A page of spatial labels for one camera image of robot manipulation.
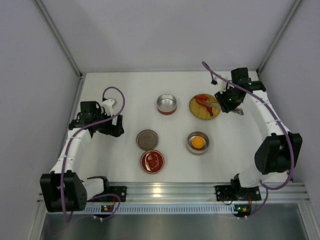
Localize steel tongs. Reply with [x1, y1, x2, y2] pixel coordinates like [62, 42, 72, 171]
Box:
[203, 100, 244, 116]

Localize orange round fruit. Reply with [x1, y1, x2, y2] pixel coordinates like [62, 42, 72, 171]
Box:
[191, 136, 206, 149]

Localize red round lid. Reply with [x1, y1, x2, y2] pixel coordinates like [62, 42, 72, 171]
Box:
[140, 149, 165, 174]

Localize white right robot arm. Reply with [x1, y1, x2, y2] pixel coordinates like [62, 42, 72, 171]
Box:
[214, 67, 303, 190]

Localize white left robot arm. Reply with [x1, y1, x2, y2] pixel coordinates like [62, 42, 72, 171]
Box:
[39, 98, 124, 213]

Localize round bamboo plate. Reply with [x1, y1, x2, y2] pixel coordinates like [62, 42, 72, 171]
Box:
[188, 93, 221, 121]

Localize beige round lid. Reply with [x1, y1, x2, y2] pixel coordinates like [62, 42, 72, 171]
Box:
[136, 129, 159, 151]

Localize beige-banded steel container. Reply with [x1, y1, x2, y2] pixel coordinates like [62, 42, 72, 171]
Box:
[186, 131, 210, 155]

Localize red-banded steel container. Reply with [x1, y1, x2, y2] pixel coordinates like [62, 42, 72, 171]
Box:
[156, 93, 177, 115]

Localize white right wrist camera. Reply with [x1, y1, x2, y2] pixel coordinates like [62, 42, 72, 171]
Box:
[213, 76, 228, 92]

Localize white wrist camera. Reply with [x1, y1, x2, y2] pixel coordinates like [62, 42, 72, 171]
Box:
[101, 98, 117, 116]
[213, 76, 228, 92]

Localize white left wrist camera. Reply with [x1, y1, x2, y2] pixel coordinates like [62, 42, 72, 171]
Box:
[101, 98, 117, 116]

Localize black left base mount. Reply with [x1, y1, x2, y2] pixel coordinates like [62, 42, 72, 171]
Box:
[104, 185, 127, 203]

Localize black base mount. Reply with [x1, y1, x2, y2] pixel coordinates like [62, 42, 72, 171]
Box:
[215, 184, 262, 202]
[104, 185, 127, 203]

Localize aluminium rail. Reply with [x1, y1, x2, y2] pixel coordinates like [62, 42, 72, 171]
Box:
[37, 181, 311, 204]

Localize slotted cable duct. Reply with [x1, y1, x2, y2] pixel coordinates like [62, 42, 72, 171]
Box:
[76, 203, 250, 215]

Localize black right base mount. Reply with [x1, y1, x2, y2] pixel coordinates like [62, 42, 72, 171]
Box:
[215, 184, 262, 202]

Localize right aluminium frame post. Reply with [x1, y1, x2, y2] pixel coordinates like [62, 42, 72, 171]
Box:
[256, 0, 304, 77]

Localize aluminium frame post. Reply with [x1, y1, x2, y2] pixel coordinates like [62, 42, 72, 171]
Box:
[256, 0, 304, 77]
[33, 0, 84, 78]

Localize left aluminium frame post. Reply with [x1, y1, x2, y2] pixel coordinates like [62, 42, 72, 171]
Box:
[33, 0, 84, 78]

